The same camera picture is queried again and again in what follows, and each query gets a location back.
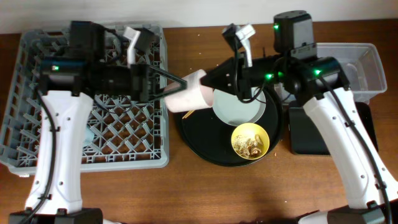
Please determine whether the blue plastic cup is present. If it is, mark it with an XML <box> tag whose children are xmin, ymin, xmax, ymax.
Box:
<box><xmin>83</xmin><ymin>126</ymin><xmax>95</xmax><ymax>147</ymax></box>

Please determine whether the clear plastic waste bin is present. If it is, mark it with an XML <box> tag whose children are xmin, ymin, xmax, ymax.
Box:
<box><xmin>317</xmin><ymin>43</ymin><xmax>387</xmax><ymax>103</ymax></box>

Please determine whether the round black tray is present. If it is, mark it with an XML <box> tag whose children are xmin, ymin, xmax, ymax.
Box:
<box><xmin>174</xmin><ymin>87</ymin><xmax>284</xmax><ymax>167</ymax></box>

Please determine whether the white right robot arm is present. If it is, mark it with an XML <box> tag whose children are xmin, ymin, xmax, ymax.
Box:
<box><xmin>201</xmin><ymin>11</ymin><xmax>397</xmax><ymax>223</ymax></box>

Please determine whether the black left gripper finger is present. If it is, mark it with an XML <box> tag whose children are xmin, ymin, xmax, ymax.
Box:
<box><xmin>149</xmin><ymin>65</ymin><xmax>187</xmax><ymax>89</ymax></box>
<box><xmin>149</xmin><ymin>85</ymin><xmax>187</xmax><ymax>101</ymax></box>

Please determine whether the grey round plate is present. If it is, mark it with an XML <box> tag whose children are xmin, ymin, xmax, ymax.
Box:
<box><xmin>212</xmin><ymin>90</ymin><xmax>266</xmax><ymax>126</ymax></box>

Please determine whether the pink plastic cup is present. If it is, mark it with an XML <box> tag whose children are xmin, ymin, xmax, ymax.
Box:
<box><xmin>164</xmin><ymin>69</ymin><xmax>214</xmax><ymax>113</ymax></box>

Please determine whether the yellow bowl with food scraps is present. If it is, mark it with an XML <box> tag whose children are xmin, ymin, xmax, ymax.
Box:
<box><xmin>231</xmin><ymin>123</ymin><xmax>271</xmax><ymax>161</ymax></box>

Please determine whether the grey plastic dishwasher rack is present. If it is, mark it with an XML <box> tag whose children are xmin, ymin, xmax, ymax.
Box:
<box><xmin>1</xmin><ymin>28</ymin><xmax>169</xmax><ymax>177</ymax></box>

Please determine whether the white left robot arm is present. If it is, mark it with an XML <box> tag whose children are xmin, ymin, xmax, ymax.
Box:
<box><xmin>9</xmin><ymin>21</ymin><xmax>187</xmax><ymax>223</ymax></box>

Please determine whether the black rectangular bin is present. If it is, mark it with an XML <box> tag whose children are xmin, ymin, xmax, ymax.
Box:
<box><xmin>288</xmin><ymin>101</ymin><xmax>379</xmax><ymax>156</ymax></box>

